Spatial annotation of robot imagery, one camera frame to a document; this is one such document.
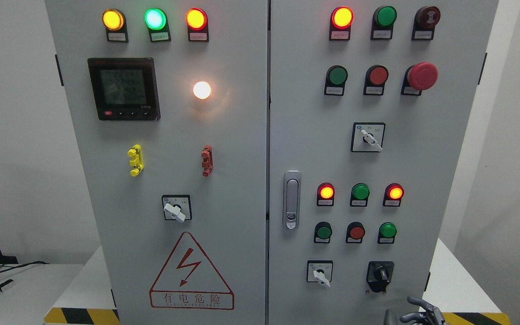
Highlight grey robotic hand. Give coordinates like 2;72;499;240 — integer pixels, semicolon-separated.
383;296;449;325

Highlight black rotary knob switch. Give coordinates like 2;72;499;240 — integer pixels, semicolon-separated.
367;261;394;293

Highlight green push button lower right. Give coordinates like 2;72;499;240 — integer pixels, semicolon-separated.
377;222;398;244

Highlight green push button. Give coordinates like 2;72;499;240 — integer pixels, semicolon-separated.
313;221;332;244
324;65;348;96
377;222;398;244

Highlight red push button lower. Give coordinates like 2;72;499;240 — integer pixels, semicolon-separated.
345;222;366;244

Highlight red push button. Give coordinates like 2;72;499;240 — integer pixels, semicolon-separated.
363;65;389;95
345;222;366;244

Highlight red light middle right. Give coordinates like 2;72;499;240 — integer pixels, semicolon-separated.
382;183;404;207

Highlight green push button lower left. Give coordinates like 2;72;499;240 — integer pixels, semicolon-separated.
313;221;332;244

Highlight green unlit light middle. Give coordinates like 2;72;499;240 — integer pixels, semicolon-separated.
349;183;370;206

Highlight green unlit light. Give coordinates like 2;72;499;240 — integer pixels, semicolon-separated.
349;183;370;206
370;5;398;40

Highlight red lit light middle left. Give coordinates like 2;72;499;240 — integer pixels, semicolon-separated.
316;182;335;206

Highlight grey right cabinet door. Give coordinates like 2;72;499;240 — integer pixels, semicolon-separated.
268;0;499;325

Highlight grey cabinet door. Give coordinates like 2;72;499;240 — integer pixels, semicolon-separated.
45;0;269;325
268;0;499;325

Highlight red emergency stop button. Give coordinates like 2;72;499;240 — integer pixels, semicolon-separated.
401;62;439;96

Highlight red push button upper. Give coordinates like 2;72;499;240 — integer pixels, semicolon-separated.
363;65;389;95

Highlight red high voltage warning sticker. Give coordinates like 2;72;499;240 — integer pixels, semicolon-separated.
150;231;235;310

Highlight green push button upper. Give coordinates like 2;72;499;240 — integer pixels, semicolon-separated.
324;65;348;96

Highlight red terminal connector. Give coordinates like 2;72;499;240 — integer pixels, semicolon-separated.
201;145;214;177

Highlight dark red buzzer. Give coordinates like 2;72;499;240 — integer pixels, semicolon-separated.
411;6;441;41

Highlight green unlit light top right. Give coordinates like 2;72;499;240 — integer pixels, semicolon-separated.
370;5;398;40

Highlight red lit light top right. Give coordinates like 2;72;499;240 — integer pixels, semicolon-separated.
329;6;354;41

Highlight white lit indicator lamp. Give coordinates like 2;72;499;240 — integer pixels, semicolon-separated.
192;81;211;100

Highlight yellow terminal connector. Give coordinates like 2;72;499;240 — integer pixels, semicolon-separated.
127;144;144;177

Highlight grey left cabinet door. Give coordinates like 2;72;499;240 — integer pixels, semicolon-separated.
45;0;269;325

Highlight white platform with hazard stripes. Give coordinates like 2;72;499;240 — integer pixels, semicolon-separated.
45;241;511;325

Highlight red lit indicator light left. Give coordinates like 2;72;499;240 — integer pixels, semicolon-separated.
186;8;209;42

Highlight black digital power meter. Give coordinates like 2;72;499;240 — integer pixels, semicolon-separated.
87;57;161;121

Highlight green lit indicator light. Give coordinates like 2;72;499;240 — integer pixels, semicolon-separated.
144;8;171;42

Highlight small white black dongle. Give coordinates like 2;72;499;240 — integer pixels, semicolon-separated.
0;279;15;293

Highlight yellow indicator light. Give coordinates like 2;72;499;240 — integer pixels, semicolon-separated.
102;8;129;42

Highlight white selector switch lower right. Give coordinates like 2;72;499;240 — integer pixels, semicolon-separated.
306;260;334;288

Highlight white selector switch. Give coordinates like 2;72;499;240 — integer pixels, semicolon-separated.
306;260;334;288
351;122;386;153

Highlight white selector switch upper right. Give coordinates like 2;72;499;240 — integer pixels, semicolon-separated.
351;122;386;153

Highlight silver door latch handle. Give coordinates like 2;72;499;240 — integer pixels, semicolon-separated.
283;170;301;230

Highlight white selector switch left door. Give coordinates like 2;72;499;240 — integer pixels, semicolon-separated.
161;194;192;223

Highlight black cable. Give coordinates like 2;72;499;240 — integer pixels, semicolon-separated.
0;260;49;283

